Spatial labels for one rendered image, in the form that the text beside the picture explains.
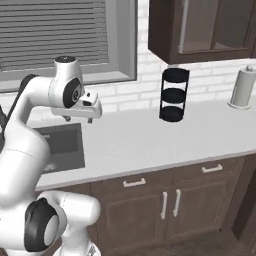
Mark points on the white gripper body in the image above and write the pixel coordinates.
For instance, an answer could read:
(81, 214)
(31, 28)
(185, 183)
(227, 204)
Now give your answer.
(80, 112)

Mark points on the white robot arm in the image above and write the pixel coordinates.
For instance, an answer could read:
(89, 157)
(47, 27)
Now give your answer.
(20, 160)

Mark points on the brown drawer front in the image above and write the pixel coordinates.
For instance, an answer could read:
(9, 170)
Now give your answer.
(190, 173)
(110, 185)

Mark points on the grey sink basin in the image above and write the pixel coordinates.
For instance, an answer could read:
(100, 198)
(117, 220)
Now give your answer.
(65, 146)

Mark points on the window with grey blinds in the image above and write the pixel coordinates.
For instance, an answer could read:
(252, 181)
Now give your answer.
(66, 33)

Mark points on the black three-tier stand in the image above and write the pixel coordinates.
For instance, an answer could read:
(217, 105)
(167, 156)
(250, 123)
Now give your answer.
(174, 95)

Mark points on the brown cupboard door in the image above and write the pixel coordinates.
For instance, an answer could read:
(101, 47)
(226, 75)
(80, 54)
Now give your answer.
(133, 220)
(203, 210)

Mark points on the white paper towel roll holder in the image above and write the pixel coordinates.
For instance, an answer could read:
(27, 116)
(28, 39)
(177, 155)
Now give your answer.
(242, 88)

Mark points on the dark brown wall cabinet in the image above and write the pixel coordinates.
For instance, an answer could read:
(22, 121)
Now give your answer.
(166, 33)

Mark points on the glass wall cabinet door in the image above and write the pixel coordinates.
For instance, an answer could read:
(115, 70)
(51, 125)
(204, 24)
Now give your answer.
(213, 26)

